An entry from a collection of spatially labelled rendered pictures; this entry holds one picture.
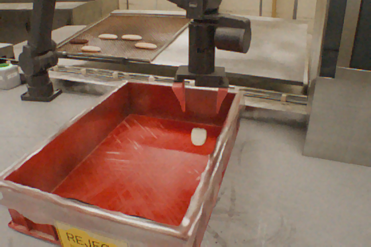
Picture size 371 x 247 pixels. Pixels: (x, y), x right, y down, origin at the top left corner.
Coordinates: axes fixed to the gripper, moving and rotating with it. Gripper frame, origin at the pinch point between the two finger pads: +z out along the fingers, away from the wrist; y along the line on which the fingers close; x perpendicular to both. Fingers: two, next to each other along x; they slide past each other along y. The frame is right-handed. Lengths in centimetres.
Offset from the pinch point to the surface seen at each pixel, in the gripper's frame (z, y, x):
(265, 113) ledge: 5.5, 16.9, 10.3
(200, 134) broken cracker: 6.8, 0.1, 0.0
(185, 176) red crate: 7.8, -1.9, -14.9
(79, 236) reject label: 3.3, -14.6, -36.3
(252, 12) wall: 30, 53, 393
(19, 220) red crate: 6.0, -27.2, -32.8
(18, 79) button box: 7, -70, 32
